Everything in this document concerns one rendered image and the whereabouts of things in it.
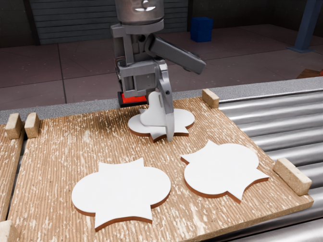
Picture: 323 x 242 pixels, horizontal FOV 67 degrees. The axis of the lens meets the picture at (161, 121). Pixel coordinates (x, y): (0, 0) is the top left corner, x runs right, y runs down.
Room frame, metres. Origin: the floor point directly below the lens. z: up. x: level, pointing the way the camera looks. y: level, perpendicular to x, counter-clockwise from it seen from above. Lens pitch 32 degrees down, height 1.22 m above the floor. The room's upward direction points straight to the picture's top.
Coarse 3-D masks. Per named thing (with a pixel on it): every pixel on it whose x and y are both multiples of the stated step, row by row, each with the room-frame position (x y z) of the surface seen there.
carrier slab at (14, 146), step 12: (0, 132) 0.40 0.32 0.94; (24, 132) 0.42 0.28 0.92; (0, 144) 0.36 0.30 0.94; (12, 144) 0.36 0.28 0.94; (0, 156) 0.33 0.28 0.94; (12, 156) 0.33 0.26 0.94; (0, 168) 0.30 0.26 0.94; (12, 168) 0.30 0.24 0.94; (0, 180) 0.27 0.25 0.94; (12, 180) 0.28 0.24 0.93; (0, 192) 0.25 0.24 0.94; (0, 204) 0.23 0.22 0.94; (0, 216) 0.21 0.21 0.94
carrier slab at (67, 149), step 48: (48, 144) 0.36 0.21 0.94; (96, 144) 0.36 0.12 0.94; (144, 144) 0.36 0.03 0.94; (192, 144) 0.36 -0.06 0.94; (240, 144) 0.36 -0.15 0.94; (48, 192) 0.25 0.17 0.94; (192, 192) 0.25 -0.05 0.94; (288, 192) 0.25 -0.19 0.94; (48, 240) 0.17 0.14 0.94; (96, 240) 0.17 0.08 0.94; (144, 240) 0.17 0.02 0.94; (192, 240) 0.18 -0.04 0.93
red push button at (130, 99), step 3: (123, 96) 0.58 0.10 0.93; (144, 96) 0.58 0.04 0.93; (123, 99) 0.56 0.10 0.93; (126, 99) 0.56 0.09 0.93; (129, 99) 0.56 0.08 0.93; (132, 99) 0.56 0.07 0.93; (135, 99) 0.56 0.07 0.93; (138, 99) 0.56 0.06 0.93; (141, 99) 0.56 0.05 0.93; (144, 99) 0.56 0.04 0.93; (123, 102) 0.54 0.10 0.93; (126, 102) 0.54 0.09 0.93
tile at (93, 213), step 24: (120, 168) 0.29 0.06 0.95; (144, 168) 0.29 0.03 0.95; (72, 192) 0.24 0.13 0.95; (96, 192) 0.24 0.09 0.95; (120, 192) 0.24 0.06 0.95; (144, 192) 0.24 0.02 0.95; (168, 192) 0.24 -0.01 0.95; (96, 216) 0.20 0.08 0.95; (120, 216) 0.20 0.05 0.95; (144, 216) 0.20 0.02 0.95
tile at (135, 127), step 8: (176, 112) 0.46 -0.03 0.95; (184, 112) 0.46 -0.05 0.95; (136, 120) 0.43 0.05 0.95; (176, 120) 0.43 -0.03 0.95; (184, 120) 0.43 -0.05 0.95; (192, 120) 0.43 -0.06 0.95; (128, 128) 0.41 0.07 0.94; (136, 128) 0.40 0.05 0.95; (144, 128) 0.40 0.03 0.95; (152, 128) 0.40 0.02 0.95; (160, 128) 0.40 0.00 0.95; (176, 128) 0.40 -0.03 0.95; (184, 128) 0.40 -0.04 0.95; (144, 136) 0.39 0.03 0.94; (152, 136) 0.37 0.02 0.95; (160, 136) 0.38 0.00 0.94
